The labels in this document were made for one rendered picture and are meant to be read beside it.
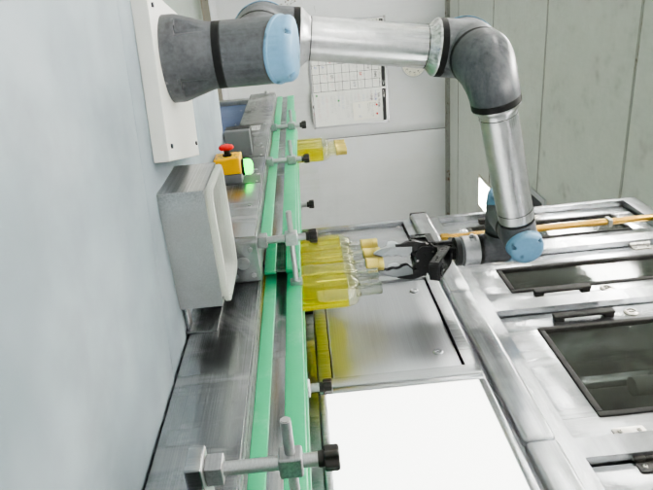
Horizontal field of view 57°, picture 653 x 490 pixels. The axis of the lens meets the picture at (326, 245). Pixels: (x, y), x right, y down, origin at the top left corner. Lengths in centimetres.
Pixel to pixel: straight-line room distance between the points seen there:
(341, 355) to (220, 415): 48
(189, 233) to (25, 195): 49
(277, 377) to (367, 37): 67
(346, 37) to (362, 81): 601
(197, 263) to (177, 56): 35
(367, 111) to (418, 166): 95
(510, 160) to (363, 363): 52
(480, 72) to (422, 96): 623
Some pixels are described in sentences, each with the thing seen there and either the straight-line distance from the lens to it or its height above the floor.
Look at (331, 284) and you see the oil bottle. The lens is 132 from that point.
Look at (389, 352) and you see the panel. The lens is 136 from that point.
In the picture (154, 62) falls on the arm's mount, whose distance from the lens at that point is 106.
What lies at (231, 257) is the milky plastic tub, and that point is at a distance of 124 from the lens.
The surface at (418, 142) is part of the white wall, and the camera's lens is 751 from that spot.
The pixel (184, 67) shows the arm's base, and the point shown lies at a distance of 108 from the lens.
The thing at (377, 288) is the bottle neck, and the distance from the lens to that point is 134.
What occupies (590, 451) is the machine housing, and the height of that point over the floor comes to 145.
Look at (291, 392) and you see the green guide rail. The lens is 99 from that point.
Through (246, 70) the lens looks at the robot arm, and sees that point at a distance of 109.
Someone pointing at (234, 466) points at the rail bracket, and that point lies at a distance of 72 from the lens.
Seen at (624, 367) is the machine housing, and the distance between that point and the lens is 146.
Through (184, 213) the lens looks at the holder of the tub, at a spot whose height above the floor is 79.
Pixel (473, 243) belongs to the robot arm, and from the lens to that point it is 148.
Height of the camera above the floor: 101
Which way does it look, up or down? 1 degrees up
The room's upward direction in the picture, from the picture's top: 84 degrees clockwise
